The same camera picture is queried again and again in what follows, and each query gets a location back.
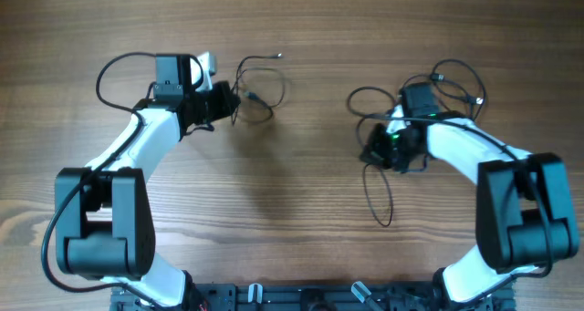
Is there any thin black usb cable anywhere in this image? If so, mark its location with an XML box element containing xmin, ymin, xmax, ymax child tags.
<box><xmin>230</xmin><ymin>53</ymin><xmax>287</xmax><ymax>127</ymax></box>

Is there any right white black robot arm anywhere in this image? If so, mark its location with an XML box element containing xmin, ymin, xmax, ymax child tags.
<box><xmin>360</xmin><ymin>83</ymin><xmax>580</xmax><ymax>310</ymax></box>

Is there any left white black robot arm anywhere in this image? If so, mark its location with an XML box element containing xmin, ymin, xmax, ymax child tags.
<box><xmin>41</xmin><ymin>52</ymin><xmax>240</xmax><ymax>310</ymax></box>

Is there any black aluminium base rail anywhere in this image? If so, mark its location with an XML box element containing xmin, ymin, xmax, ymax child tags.
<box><xmin>109</xmin><ymin>281</ymin><xmax>516</xmax><ymax>311</ymax></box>

